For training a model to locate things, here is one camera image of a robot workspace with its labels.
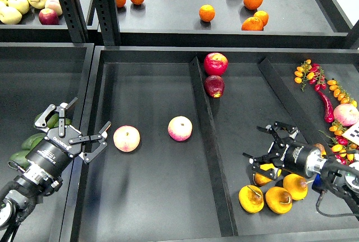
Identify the pale peach upper shelf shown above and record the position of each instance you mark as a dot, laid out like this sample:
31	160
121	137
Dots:
54	5

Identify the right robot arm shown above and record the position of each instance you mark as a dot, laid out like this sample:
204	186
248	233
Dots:
341	180

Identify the white checker marker card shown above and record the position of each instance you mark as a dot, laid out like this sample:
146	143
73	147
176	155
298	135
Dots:
352	134

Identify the orange cherry tomato bunch top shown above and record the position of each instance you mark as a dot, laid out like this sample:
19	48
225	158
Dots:
303	74

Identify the yellow pear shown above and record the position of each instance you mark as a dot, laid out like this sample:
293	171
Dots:
251	198
260	180
320	151
296	185

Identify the mixed cherry tomatoes bottom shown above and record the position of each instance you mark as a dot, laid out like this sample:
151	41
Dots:
343	149

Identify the green avocado left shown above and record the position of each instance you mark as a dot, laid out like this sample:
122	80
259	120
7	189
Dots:
20	159

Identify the green avocado top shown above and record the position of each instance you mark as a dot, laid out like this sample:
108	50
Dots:
51	121

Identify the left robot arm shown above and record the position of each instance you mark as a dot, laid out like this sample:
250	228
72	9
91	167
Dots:
20	196

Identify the pale apple middle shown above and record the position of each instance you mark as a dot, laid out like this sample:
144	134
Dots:
21	5

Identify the black main divided tray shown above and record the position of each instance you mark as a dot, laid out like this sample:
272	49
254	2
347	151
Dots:
166	190

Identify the pink peach right bin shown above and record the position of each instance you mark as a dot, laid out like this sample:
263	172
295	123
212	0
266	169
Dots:
346	114

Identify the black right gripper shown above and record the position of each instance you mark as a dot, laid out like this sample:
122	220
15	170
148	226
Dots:
295	157

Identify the black perforated post left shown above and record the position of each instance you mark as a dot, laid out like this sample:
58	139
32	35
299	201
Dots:
75	21

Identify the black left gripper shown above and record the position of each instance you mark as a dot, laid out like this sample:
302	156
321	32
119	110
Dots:
61	145

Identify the red cherry tomato bunch top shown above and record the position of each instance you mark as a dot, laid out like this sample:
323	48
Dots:
317	77

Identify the black left tray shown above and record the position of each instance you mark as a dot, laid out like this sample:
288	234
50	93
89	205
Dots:
33	76

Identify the pink apple left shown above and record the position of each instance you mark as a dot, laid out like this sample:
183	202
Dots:
126	138

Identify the orange front right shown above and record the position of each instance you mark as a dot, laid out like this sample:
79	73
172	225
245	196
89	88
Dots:
252	24

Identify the green avocado middle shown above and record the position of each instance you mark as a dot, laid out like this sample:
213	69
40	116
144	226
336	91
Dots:
32	141

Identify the black perforated post right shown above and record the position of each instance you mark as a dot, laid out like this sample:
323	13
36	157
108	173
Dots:
108	21

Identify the dark red apple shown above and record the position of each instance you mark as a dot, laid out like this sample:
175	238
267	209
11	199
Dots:
214	86

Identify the pink apple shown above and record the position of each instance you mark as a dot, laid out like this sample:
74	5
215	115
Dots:
126	138
180	128

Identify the yellow pear lowest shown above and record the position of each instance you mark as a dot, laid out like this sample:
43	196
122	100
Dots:
279	200

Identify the orange small right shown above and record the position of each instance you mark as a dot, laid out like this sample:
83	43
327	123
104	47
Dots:
263	16

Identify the black upper left shelf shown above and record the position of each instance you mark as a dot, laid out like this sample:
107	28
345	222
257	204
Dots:
29	29

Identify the bright red apple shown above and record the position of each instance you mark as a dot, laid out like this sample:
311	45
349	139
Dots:
215	64

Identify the pink apple right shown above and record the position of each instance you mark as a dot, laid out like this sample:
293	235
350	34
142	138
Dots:
180	128

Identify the yellow pear bottom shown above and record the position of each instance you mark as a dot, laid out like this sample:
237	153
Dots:
296	185

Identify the red apple upper shelf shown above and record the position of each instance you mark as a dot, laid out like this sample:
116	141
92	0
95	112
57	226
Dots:
48	16

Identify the orange cherry tomato vine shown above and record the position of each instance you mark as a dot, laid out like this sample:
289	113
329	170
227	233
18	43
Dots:
340	93

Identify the green avocado upper right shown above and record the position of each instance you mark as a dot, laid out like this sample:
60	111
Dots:
67	122

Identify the black perforated post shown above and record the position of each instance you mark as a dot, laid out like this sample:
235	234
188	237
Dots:
75	21
108	21

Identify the red chili pepper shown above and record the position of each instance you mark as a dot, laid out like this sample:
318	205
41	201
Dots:
328	108

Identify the pale pear front left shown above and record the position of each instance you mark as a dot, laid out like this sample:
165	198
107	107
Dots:
10	15

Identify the green avocado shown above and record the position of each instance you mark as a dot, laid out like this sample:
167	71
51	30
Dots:
67	122
32	141
20	159
51	121

